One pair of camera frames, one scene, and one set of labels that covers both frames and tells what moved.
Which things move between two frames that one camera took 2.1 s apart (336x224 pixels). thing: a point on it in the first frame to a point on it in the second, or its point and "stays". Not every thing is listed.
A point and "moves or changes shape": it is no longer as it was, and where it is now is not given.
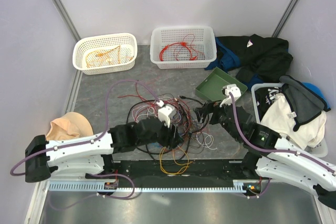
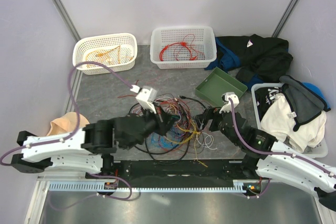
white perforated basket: [105, 53] stays
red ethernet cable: [181, 43] stays
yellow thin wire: [109, 60] moves or changes shape
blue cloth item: [317, 90] stays
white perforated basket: [183, 47] stays
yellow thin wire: [174, 173] to [195, 134]
